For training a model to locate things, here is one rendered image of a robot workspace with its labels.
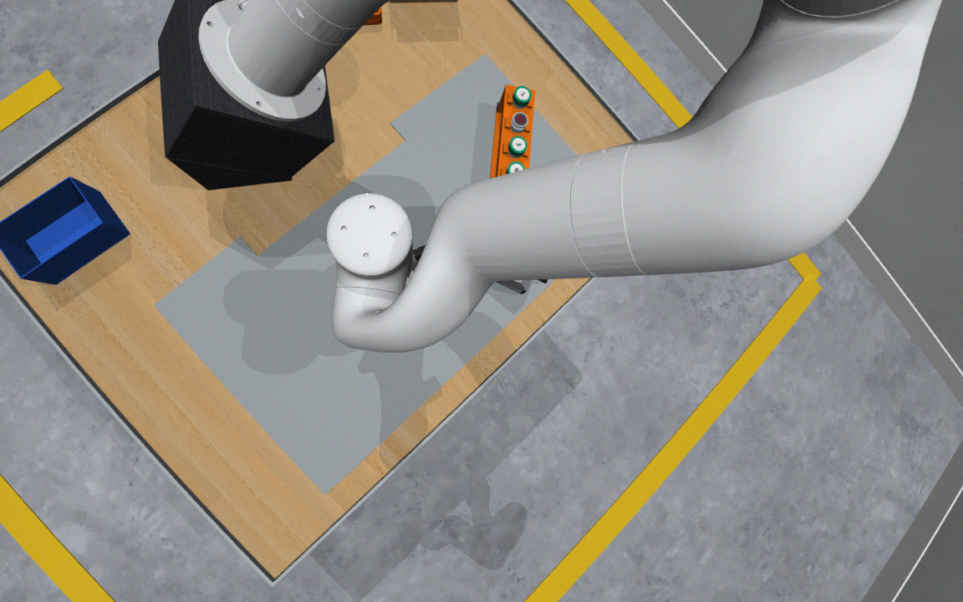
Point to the grey button housing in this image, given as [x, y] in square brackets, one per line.
[520, 286]

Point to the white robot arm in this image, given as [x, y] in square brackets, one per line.
[777, 157]

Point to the grey bench mat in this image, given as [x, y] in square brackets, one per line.
[263, 323]

